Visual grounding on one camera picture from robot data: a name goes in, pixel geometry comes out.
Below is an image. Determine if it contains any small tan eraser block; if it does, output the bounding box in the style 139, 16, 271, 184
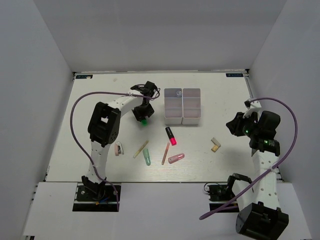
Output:
211, 137, 221, 153

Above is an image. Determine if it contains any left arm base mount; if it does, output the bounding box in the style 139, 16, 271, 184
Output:
72, 184, 119, 213

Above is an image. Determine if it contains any right white compartment organizer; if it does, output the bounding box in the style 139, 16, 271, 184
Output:
182, 88, 202, 125

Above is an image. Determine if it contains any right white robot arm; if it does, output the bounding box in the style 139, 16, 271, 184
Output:
225, 111, 289, 240

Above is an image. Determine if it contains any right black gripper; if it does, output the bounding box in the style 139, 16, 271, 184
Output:
226, 110, 260, 138

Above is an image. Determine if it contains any pink white mini stapler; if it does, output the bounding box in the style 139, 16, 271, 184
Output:
114, 141, 124, 156

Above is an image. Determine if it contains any yellow thin highlighter pen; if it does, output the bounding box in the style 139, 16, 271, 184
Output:
133, 140, 149, 159

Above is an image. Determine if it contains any green translucent correction tape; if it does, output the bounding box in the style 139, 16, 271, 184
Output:
143, 148, 151, 166

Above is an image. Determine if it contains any white compartment organizer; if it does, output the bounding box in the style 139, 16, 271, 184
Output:
164, 88, 183, 125
182, 88, 202, 125

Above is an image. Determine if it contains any pink black highlighter marker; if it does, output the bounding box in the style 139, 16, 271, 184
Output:
165, 127, 177, 146

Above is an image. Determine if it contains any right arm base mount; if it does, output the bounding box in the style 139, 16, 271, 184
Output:
203, 182, 235, 211

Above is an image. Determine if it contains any pink translucent correction tape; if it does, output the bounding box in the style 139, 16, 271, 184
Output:
168, 153, 185, 164

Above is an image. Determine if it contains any left white compartment organizer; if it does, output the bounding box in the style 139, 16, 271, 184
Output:
164, 88, 183, 125

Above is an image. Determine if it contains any green black highlighter marker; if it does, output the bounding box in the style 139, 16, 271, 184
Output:
141, 119, 148, 126

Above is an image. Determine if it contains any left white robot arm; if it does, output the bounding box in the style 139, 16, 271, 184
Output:
81, 81, 159, 200

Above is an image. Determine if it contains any orange thin highlighter pen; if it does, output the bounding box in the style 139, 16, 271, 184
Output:
161, 142, 171, 165

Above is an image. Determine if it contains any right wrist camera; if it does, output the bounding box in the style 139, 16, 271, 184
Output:
243, 99, 262, 119

